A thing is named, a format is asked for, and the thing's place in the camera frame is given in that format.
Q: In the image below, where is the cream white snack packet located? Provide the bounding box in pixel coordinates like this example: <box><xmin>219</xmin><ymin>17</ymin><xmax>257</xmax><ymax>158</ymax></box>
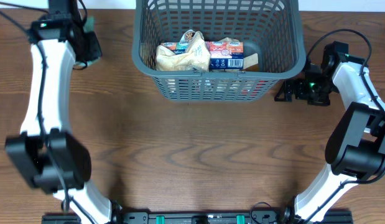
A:
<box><xmin>155</xmin><ymin>45</ymin><xmax>193</xmax><ymax>71</ymax></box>

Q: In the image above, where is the light blue snack packet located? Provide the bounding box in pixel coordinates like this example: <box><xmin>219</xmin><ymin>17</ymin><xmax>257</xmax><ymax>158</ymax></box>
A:
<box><xmin>83</xmin><ymin>17</ymin><xmax>103</xmax><ymax>67</ymax></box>

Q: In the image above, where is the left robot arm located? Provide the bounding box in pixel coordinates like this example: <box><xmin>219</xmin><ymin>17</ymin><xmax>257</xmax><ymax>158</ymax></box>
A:
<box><xmin>5</xmin><ymin>0</ymin><xmax>121</xmax><ymax>223</ymax></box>

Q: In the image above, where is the orange spaghetti packet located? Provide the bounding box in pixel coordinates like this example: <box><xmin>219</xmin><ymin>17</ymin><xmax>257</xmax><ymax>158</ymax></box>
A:
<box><xmin>240</xmin><ymin>80</ymin><xmax>269</xmax><ymax>96</ymax></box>

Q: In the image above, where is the large cookie bag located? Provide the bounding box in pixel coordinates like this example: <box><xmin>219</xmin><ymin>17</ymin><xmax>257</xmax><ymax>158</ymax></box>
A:
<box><xmin>179</xmin><ymin>29</ymin><xmax>239</xmax><ymax>42</ymax></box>

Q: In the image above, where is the grey plastic basket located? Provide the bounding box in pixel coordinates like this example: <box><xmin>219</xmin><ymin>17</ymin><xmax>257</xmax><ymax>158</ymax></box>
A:
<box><xmin>132</xmin><ymin>0</ymin><xmax>306</xmax><ymax>101</ymax></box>

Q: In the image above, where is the Kleenex tissue multipack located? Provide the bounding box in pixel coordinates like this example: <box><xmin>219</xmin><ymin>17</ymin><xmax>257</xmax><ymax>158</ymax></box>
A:
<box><xmin>161</xmin><ymin>41</ymin><xmax>244</xmax><ymax>70</ymax></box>

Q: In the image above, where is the beige snack packet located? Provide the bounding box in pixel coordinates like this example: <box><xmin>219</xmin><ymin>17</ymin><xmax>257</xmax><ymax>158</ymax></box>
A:
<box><xmin>184</xmin><ymin>31</ymin><xmax>211</xmax><ymax>72</ymax></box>

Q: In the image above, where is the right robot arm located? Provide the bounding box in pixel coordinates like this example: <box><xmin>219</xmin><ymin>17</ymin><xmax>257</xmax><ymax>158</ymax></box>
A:
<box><xmin>274</xmin><ymin>41</ymin><xmax>385</xmax><ymax>223</ymax></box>

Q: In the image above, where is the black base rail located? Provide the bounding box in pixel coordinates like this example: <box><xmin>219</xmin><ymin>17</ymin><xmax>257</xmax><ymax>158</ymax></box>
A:
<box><xmin>41</xmin><ymin>210</ymin><xmax>354</xmax><ymax>224</ymax></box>

